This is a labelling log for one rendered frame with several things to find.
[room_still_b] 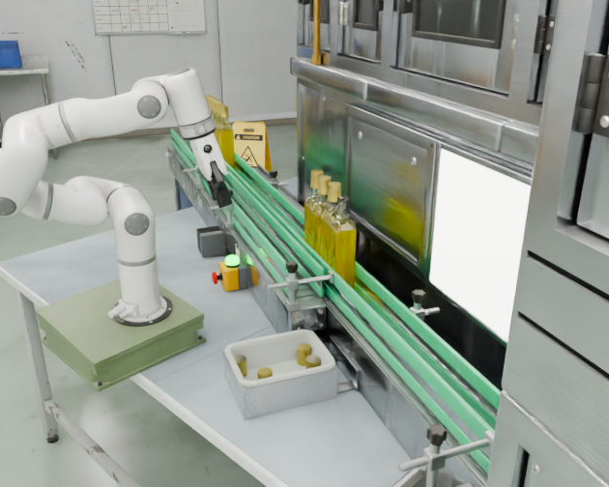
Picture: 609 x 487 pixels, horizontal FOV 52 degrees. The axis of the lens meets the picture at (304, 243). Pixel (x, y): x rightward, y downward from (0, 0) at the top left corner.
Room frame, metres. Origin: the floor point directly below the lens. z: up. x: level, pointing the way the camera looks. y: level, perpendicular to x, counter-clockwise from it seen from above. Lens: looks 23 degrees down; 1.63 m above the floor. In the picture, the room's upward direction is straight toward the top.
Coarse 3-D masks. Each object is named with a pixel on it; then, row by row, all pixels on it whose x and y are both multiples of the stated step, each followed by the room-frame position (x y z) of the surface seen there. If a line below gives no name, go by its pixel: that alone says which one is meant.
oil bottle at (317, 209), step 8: (312, 208) 1.55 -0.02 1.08; (320, 208) 1.52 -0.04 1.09; (328, 208) 1.52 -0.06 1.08; (312, 216) 1.54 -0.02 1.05; (320, 216) 1.51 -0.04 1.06; (312, 224) 1.54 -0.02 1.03; (320, 224) 1.51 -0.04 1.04; (312, 232) 1.54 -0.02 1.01; (320, 232) 1.51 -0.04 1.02; (312, 240) 1.54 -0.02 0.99
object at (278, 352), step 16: (272, 336) 1.29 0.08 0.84; (288, 336) 1.30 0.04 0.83; (304, 336) 1.31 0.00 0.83; (240, 352) 1.25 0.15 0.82; (256, 352) 1.27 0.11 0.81; (272, 352) 1.28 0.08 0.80; (288, 352) 1.29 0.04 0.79; (320, 352) 1.24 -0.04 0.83; (256, 368) 1.26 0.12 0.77; (272, 368) 1.26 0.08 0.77; (288, 368) 1.26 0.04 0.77; (304, 368) 1.26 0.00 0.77; (320, 368) 1.15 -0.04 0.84; (256, 384) 1.10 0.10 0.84
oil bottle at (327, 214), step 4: (324, 212) 1.49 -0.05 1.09; (328, 212) 1.48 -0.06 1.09; (332, 212) 1.48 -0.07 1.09; (336, 212) 1.48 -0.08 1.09; (324, 216) 1.48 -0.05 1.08; (328, 216) 1.47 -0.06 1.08; (332, 216) 1.46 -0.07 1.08; (324, 220) 1.48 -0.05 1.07; (328, 220) 1.46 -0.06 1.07; (324, 224) 1.48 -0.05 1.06; (328, 224) 1.46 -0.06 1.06; (324, 228) 1.48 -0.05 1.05; (328, 228) 1.46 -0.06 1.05; (324, 232) 1.48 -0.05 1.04; (328, 232) 1.46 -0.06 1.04; (324, 236) 1.48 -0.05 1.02; (328, 236) 1.46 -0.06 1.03; (320, 240) 1.50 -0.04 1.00; (324, 240) 1.48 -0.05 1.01; (328, 240) 1.46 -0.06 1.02; (320, 244) 1.50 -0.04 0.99; (324, 244) 1.48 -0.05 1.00; (328, 244) 1.46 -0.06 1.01; (320, 248) 1.50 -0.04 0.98; (324, 248) 1.48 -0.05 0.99; (320, 252) 1.50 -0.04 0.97; (324, 252) 1.48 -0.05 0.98; (324, 256) 1.48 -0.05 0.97
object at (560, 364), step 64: (576, 0) 0.51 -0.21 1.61; (576, 64) 0.50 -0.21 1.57; (576, 128) 0.50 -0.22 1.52; (576, 192) 0.50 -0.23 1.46; (576, 256) 0.47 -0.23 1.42; (512, 320) 0.53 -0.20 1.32; (576, 320) 0.46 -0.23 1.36; (512, 384) 0.52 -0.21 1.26; (576, 384) 0.45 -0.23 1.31; (576, 448) 0.43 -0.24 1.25
